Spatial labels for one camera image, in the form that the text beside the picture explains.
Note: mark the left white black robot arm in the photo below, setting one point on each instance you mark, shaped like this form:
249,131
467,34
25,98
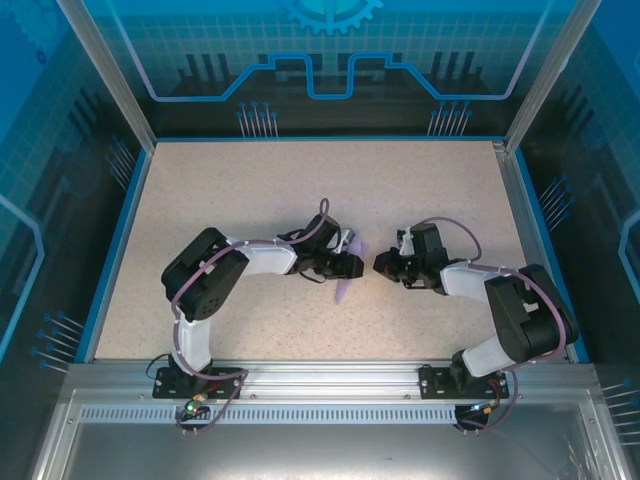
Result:
265,257

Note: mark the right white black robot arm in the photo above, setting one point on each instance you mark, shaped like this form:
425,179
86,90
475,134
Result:
465,280

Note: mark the aluminium frame post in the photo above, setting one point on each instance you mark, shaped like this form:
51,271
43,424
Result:
110,75
547,75

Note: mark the purple paper sheet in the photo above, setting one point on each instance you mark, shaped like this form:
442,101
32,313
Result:
342,292

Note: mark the aluminium mounting rail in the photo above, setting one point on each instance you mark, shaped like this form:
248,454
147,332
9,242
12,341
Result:
330,380

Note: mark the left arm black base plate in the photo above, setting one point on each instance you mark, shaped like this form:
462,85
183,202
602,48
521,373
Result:
227,375

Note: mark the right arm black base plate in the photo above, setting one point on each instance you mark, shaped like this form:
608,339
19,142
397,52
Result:
432,382

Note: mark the metal sheet tray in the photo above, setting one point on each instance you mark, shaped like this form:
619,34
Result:
325,450

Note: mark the aluminium side rail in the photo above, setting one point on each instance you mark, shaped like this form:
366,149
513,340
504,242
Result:
531,250

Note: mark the blue table edge strip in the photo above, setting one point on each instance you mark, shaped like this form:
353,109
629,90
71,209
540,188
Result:
116,250
547,250

